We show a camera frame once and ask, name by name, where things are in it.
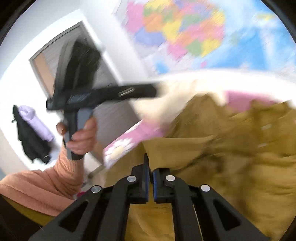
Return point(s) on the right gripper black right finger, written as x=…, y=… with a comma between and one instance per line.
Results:
x=200, y=213

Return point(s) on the lilac garment on hook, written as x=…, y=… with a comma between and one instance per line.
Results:
x=29, y=115

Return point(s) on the cream pillow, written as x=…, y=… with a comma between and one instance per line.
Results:
x=171, y=100

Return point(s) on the pink bed sheet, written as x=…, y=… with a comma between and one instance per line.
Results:
x=141, y=131

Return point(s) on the mustard brown jacket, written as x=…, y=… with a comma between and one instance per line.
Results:
x=248, y=158

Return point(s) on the colourful wall map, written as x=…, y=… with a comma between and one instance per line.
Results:
x=188, y=35

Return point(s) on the black coat on hook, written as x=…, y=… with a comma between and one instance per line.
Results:
x=34, y=146

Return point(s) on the left forearm peach sleeve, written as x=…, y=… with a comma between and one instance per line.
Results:
x=49, y=191

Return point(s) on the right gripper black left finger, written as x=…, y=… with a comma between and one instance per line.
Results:
x=101, y=213

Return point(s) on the person's left hand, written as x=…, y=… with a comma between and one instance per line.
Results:
x=84, y=140

